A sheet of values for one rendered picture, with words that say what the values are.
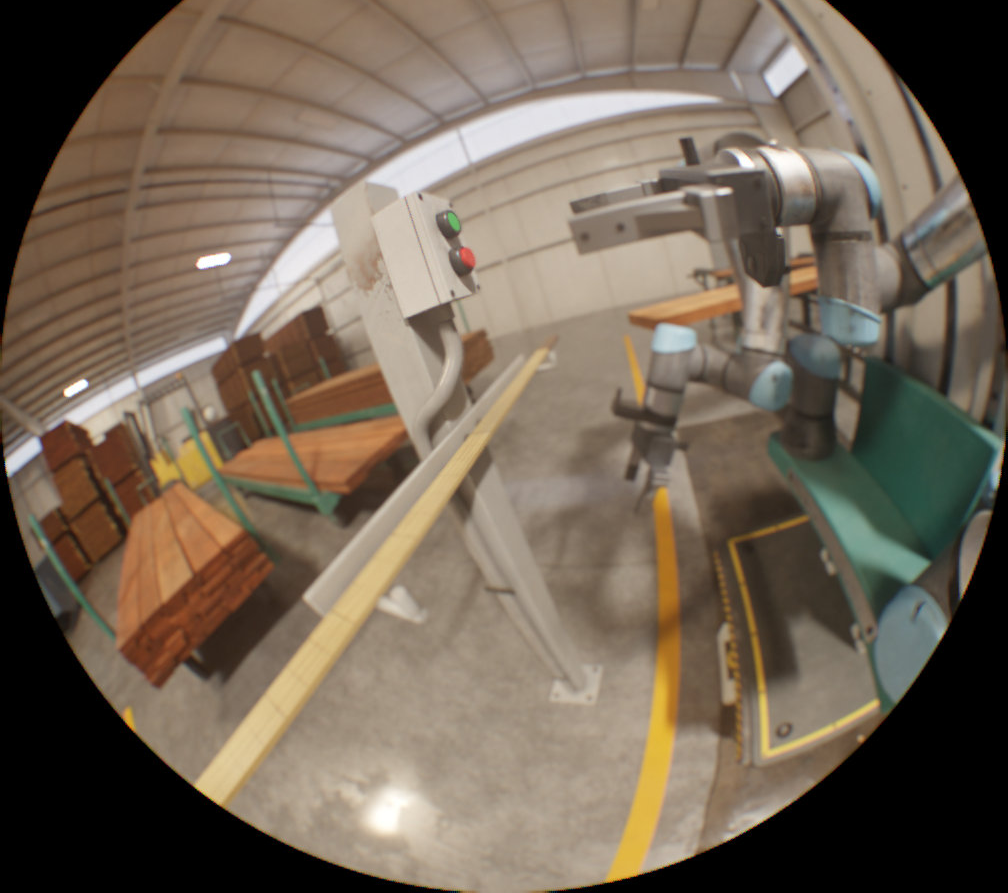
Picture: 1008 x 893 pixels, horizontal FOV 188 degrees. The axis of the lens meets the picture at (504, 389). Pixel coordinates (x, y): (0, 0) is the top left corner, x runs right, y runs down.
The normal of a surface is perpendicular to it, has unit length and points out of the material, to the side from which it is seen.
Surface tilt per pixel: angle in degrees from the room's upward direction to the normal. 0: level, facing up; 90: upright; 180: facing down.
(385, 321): 90
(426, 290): 90
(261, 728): 1
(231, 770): 1
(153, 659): 90
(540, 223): 90
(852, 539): 0
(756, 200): 108
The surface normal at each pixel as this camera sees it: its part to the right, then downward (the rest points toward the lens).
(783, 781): -0.31, -0.91
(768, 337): -0.62, 0.17
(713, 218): -0.20, 0.64
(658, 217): -0.63, 0.64
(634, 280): -0.33, 0.40
